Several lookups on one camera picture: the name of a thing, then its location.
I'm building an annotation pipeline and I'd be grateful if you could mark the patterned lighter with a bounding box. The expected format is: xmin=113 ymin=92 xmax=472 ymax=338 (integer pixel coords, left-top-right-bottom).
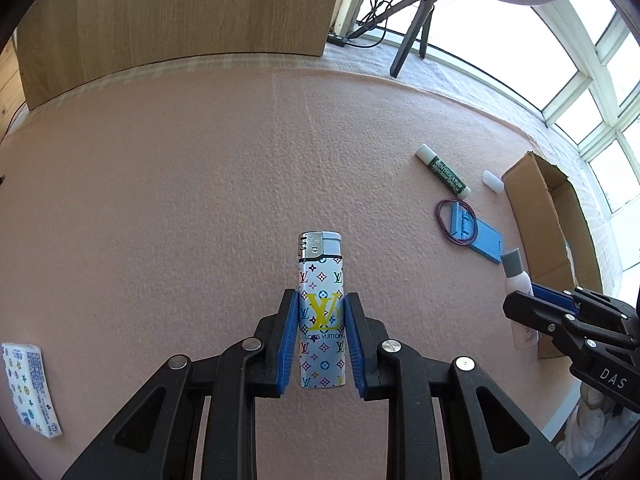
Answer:
xmin=298 ymin=231 xmax=346 ymax=390

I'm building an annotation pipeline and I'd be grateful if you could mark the purple hair tie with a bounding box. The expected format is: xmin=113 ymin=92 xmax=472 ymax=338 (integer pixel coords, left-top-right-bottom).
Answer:
xmin=434 ymin=198 xmax=480 ymax=247

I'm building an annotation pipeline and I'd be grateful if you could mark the green white lip balm tube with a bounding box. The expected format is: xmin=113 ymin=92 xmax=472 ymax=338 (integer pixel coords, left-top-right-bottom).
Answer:
xmin=416 ymin=144 xmax=471 ymax=200

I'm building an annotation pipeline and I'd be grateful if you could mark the pink lotion bottle grey cap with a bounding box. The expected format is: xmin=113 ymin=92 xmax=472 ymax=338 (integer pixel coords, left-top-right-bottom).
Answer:
xmin=501 ymin=248 xmax=538 ymax=350

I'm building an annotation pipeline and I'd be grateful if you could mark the cardboard box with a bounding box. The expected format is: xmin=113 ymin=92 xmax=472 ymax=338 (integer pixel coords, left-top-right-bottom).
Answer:
xmin=501 ymin=150 xmax=604 ymax=360

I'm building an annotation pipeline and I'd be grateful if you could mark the black tripod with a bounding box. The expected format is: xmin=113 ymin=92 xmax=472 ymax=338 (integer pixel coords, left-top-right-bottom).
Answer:
xmin=343 ymin=0 xmax=438 ymax=78

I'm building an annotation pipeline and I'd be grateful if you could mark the white patterned tissue pack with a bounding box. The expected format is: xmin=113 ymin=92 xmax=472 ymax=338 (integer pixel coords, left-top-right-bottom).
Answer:
xmin=1 ymin=342 xmax=63 ymax=439

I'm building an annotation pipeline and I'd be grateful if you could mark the small white translucent cap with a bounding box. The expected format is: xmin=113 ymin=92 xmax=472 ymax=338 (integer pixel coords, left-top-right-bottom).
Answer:
xmin=482 ymin=170 xmax=504 ymax=194

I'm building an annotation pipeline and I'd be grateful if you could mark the wooden cabinet panel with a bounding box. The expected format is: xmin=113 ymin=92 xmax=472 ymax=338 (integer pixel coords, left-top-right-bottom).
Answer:
xmin=16 ymin=0 xmax=336 ymax=108

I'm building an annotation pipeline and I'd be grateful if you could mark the black tripod cable with switch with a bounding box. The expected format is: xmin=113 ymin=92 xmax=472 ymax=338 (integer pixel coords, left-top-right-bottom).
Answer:
xmin=326 ymin=0 xmax=432 ymax=50

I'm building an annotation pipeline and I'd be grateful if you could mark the white gloved hand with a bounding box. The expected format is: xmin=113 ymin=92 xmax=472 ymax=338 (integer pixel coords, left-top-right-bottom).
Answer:
xmin=556 ymin=382 xmax=639 ymax=462

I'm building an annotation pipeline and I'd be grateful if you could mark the wooden plank headboard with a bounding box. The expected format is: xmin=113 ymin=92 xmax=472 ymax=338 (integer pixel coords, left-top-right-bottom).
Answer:
xmin=0 ymin=39 xmax=26 ymax=136

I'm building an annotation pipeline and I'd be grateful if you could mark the blue plastic phone stand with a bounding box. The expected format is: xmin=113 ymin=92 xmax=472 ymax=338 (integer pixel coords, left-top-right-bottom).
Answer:
xmin=449 ymin=203 xmax=503 ymax=263

